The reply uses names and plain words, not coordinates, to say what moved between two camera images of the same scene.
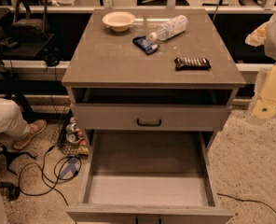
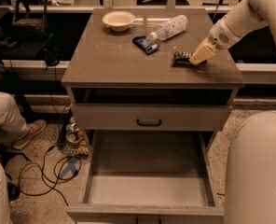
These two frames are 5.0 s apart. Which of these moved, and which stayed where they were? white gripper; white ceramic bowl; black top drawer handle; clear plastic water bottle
Moved: white gripper
Stayed: black top drawer handle; white ceramic bowl; clear plastic water bottle
